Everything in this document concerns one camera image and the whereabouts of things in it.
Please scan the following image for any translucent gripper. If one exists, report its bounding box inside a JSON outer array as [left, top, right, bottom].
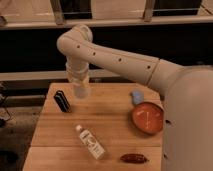
[[67, 73, 89, 87]]

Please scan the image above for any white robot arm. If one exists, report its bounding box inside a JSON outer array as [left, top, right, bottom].
[[57, 25, 213, 171]]

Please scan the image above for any blue cloth toy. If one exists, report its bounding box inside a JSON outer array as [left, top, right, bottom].
[[130, 90, 144, 105]]

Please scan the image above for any white plastic bottle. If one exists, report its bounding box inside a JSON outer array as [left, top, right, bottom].
[[76, 125, 106, 160]]

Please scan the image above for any orange bowl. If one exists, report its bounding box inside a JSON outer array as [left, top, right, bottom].
[[131, 102, 164, 134]]

